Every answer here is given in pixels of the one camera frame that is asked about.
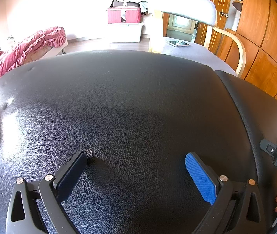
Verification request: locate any wooden wardrobe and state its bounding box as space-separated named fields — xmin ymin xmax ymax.
xmin=216 ymin=0 xmax=277 ymax=108

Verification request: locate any grey armchair with wooden arms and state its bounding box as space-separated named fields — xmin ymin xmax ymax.
xmin=148 ymin=0 xmax=246 ymax=78

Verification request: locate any black leather ottoman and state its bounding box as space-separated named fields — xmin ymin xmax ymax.
xmin=0 ymin=49 xmax=277 ymax=234

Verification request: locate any red fabric storage box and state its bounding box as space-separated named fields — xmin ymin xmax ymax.
xmin=107 ymin=7 xmax=142 ymax=24

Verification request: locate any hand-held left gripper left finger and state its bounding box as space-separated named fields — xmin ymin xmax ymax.
xmin=5 ymin=151 xmax=88 ymax=234

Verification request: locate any wooden door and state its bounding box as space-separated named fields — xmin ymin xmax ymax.
xmin=194 ymin=0 xmax=234 ymax=56

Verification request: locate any smartphone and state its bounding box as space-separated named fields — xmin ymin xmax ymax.
xmin=166 ymin=40 xmax=190 ymax=47

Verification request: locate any grey garment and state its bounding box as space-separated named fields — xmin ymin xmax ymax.
xmin=140 ymin=0 xmax=151 ymax=15

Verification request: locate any white plastic storage box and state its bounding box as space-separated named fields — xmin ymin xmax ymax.
xmin=107 ymin=22 xmax=145 ymax=43

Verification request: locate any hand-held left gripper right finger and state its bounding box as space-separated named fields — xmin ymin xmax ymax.
xmin=185 ymin=152 xmax=267 ymax=234

